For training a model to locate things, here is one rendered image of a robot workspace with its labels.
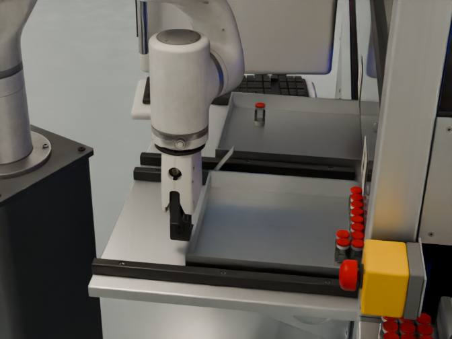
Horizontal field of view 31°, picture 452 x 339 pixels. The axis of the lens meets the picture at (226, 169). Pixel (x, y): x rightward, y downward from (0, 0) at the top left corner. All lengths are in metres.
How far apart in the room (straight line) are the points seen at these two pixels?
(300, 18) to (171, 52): 1.00
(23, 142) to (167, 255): 0.44
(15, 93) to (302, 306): 0.68
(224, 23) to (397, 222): 0.37
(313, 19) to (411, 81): 1.09
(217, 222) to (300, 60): 0.84
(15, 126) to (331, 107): 0.65
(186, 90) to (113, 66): 3.15
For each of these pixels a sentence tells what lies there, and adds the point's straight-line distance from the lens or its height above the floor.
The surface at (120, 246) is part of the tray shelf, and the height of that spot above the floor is 0.88.
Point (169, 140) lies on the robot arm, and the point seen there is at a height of 1.10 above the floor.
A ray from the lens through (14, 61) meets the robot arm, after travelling 1.53.
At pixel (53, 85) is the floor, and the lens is 4.09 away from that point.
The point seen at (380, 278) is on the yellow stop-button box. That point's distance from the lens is 1.03.
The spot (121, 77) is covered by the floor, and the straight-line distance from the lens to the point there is 4.13.
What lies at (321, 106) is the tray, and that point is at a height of 0.90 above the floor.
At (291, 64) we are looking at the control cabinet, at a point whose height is 0.83.
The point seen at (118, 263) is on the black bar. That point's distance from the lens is 1.25.
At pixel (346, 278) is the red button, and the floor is 1.00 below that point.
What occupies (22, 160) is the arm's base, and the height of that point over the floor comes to 0.87.
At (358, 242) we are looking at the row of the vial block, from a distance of 1.26.
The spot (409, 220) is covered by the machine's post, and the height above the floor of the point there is 1.05.
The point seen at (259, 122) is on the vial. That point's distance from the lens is 1.67.
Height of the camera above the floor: 1.64
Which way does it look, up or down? 30 degrees down
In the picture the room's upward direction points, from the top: 1 degrees clockwise
